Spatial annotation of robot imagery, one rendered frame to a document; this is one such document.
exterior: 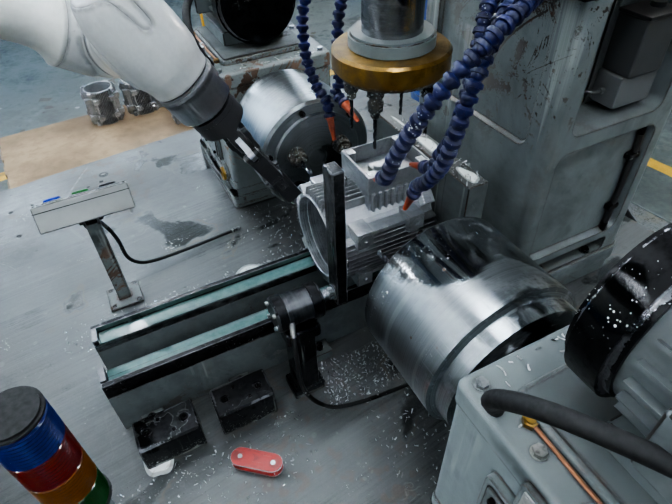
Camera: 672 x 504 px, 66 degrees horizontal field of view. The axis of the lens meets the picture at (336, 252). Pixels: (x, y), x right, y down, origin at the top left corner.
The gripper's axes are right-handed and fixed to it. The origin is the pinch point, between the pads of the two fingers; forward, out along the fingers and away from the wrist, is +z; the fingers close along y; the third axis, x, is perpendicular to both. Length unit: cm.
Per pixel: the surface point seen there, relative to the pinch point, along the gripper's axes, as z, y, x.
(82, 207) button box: -12.9, 17.4, 30.8
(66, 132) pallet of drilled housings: 60, 242, 88
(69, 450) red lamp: -23, -37, 31
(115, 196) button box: -10.1, 17.5, 25.5
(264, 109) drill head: -0.1, 22.1, -6.2
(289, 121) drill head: 1.2, 15.1, -8.4
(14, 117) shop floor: 57, 314, 123
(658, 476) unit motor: -12, -67, -10
